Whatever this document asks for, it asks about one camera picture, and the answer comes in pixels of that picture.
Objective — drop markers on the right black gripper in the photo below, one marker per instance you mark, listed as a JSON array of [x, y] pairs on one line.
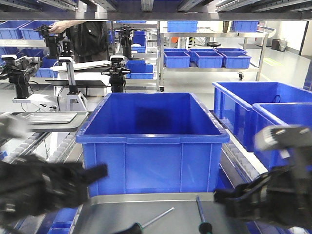
[[280, 197]]

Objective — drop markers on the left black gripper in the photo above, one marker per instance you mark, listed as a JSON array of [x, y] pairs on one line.
[[35, 187]]

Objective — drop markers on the green black cross screwdriver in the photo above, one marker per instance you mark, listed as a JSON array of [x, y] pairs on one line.
[[138, 228]]

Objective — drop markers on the metal tray on platform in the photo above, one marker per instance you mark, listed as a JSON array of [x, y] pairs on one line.
[[48, 117]]

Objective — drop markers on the grey metal tray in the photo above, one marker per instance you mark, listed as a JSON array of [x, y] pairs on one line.
[[109, 214]]

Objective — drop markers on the blue bin right front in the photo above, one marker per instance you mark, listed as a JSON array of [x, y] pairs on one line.
[[281, 126]]

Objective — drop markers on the blue bin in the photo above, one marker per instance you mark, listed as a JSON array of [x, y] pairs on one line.
[[153, 143], [233, 104], [281, 126]]

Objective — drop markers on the blue bin right rear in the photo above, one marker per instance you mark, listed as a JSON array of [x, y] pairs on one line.
[[233, 104]]

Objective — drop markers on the white robot station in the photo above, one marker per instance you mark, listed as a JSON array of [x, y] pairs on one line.
[[20, 70]]

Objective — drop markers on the blue bin front centre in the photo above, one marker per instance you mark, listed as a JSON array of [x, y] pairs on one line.
[[153, 143]]

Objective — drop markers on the person in black clothes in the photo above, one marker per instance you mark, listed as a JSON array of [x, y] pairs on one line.
[[89, 39]]

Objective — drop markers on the steel cart with bins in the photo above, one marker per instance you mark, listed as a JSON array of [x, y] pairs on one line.
[[213, 59]]

